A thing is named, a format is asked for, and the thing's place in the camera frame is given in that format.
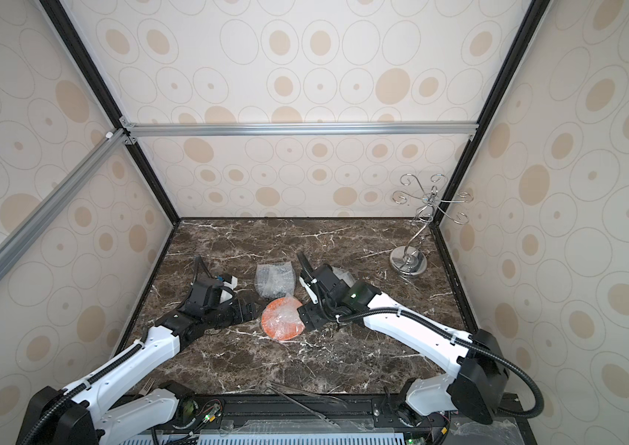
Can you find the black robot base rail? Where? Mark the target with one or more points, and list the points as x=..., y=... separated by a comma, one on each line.
x=353, y=419

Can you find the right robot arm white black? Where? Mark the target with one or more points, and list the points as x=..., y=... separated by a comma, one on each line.
x=475, y=372

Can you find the diagonal aluminium rail left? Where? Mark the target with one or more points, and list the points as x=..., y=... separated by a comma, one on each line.
x=22, y=238

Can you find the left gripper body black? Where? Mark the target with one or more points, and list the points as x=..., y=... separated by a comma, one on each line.
x=224, y=316

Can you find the chrome mug tree stand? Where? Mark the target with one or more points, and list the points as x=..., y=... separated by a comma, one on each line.
x=409, y=260

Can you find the horizontal aluminium rail back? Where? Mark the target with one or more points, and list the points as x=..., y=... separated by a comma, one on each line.
x=303, y=128

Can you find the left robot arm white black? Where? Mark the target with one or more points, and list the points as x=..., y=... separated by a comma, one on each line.
x=119, y=367

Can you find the bubble wrap around orange plate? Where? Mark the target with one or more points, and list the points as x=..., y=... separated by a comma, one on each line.
x=281, y=318

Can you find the bubble wrapped plate right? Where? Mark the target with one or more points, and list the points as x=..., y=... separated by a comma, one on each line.
x=344, y=275

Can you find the bubble wrapped plate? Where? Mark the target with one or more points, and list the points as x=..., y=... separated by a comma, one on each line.
x=344, y=275
x=275, y=281

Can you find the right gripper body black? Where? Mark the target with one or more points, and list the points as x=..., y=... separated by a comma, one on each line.
x=311, y=316

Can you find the bubble wrapped plate left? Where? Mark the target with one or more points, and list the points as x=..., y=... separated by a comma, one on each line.
x=275, y=281

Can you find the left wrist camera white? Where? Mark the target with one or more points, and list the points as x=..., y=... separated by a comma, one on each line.
x=228, y=281

